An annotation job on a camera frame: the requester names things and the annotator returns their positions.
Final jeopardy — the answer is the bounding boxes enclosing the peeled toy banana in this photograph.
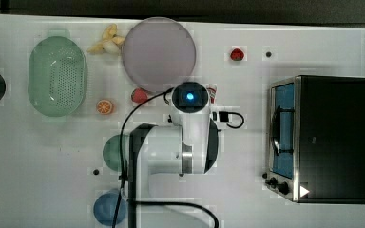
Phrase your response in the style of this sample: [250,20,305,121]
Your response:
[87,24,125,54]

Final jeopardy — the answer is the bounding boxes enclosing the small red strawberry toy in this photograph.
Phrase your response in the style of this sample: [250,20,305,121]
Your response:
[230,48,245,61]

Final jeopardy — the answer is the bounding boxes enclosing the blue round bowl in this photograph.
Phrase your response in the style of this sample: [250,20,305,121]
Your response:
[93,189,127,226]

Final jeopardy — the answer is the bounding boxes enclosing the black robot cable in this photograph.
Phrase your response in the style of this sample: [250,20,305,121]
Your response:
[111,88,245,228]

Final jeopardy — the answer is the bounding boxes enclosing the round lilac plate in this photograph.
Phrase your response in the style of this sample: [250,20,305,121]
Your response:
[122,17,196,92]

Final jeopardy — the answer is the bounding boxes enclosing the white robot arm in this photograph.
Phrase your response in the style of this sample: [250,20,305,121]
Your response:
[128,82,219,228]

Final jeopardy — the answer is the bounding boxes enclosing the green perforated colander basket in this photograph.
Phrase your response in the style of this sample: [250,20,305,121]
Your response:
[28,36,87,117]

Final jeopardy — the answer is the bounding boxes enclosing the orange slice toy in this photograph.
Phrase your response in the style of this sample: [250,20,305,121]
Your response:
[96,99,114,115]

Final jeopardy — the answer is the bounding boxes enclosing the red ketchup bottle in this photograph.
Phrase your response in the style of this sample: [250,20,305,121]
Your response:
[206,84,217,104]

